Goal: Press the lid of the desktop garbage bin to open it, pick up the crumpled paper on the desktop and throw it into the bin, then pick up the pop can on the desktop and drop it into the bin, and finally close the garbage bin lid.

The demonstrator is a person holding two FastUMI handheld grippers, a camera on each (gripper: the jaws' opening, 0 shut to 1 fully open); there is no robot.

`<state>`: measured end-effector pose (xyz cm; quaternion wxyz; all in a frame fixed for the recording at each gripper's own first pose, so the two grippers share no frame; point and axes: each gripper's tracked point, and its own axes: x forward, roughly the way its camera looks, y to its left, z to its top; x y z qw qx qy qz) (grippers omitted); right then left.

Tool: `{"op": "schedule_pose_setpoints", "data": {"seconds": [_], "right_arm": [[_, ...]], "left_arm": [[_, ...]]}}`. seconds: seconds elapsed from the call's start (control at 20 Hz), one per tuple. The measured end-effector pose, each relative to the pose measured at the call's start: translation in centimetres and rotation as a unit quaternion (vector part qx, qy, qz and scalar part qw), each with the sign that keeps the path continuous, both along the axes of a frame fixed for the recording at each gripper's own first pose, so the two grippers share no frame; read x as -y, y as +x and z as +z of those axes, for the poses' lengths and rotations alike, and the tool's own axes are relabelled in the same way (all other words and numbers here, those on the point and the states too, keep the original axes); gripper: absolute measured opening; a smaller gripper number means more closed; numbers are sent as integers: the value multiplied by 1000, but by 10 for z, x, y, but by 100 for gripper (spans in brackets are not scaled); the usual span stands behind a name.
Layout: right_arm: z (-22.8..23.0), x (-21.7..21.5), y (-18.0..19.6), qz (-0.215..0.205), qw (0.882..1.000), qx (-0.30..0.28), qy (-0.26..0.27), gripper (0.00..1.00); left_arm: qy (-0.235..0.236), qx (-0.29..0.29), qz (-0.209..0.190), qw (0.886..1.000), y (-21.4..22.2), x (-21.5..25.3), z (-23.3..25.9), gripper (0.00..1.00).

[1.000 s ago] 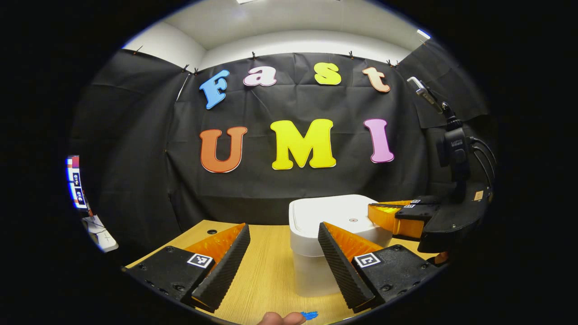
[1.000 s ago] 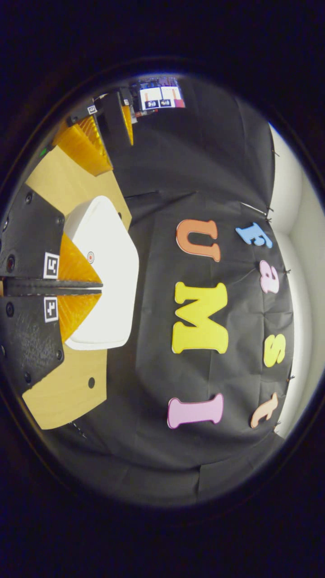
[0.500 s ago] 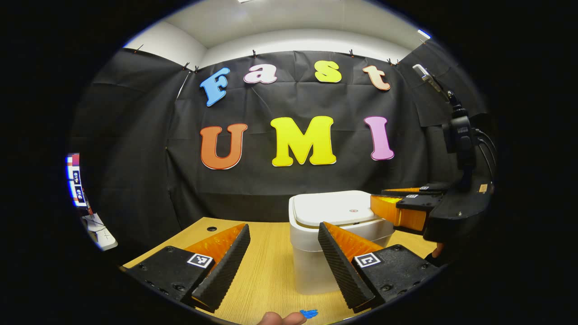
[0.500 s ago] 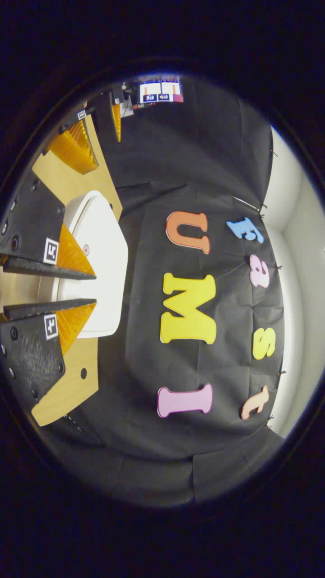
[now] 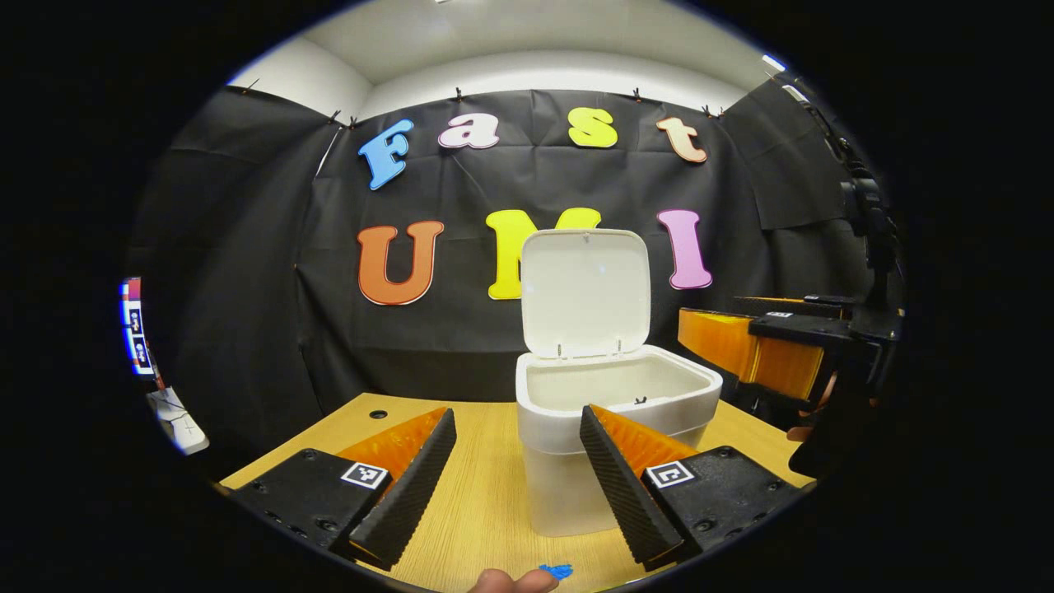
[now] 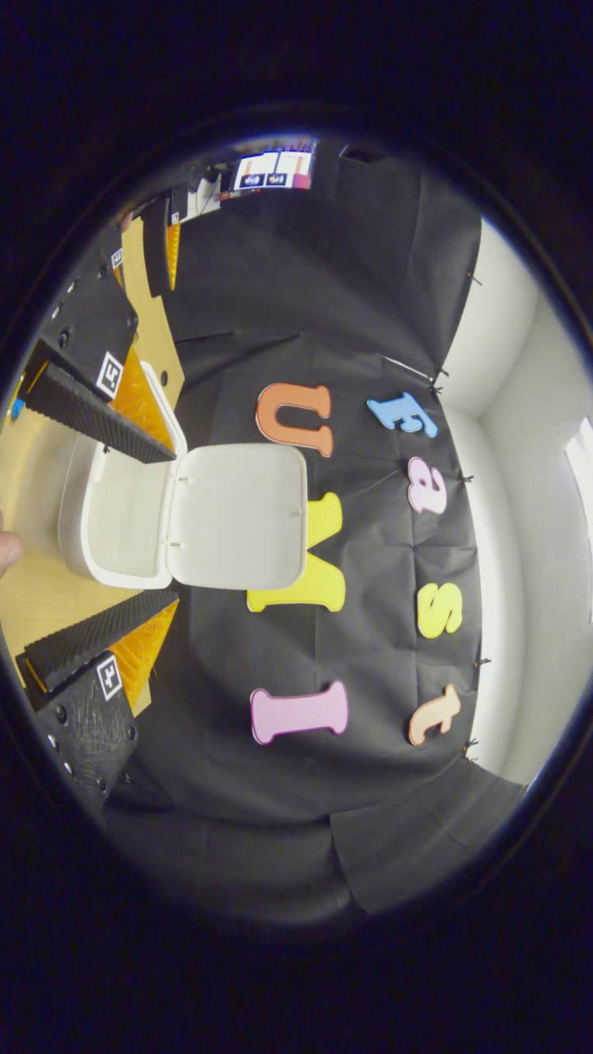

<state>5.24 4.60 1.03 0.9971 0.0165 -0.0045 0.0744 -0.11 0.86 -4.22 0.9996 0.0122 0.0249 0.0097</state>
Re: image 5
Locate white desktop garbage bin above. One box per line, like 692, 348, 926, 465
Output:
515, 228, 724, 538

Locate white side desk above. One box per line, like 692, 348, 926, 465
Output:
147, 387, 210, 455

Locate computer monitor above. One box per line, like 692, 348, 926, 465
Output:
119, 278, 157, 377

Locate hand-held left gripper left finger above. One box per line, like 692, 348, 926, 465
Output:
229, 407, 458, 572

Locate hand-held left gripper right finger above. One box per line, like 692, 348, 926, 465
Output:
579, 404, 806, 573

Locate black backdrop cloth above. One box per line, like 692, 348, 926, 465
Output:
128, 72, 902, 479

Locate wooden desktop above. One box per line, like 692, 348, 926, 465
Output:
218, 393, 816, 593

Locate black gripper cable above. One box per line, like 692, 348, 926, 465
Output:
778, 78, 878, 215

